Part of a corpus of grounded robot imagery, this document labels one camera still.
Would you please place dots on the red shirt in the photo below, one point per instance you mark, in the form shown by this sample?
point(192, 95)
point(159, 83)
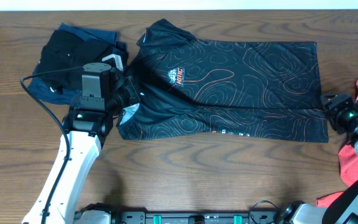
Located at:
point(348, 161)

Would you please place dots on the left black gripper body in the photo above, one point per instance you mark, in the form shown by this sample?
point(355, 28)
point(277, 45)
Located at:
point(127, 96)

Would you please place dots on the folded black garment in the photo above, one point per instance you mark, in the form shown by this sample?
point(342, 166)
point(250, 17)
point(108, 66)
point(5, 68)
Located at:
point(65, 54)

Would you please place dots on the black shirt with orange lines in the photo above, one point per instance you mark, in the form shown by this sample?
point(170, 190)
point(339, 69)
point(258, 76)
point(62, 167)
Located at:
point(255, 89)

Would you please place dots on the folded navy blue garment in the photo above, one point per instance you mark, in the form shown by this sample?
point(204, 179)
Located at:
point(64, 96)

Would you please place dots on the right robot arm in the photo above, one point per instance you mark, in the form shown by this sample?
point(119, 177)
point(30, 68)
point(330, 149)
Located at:
point(343, 210)

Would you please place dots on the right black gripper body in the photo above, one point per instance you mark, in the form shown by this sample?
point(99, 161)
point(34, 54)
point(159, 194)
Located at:
point(343, 114)

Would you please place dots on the black mounting rail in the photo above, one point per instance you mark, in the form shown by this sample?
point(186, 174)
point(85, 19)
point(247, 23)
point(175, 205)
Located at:
point(137, 217)

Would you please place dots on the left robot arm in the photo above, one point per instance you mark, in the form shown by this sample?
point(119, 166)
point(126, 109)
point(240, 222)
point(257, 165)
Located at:
point(107, 98)

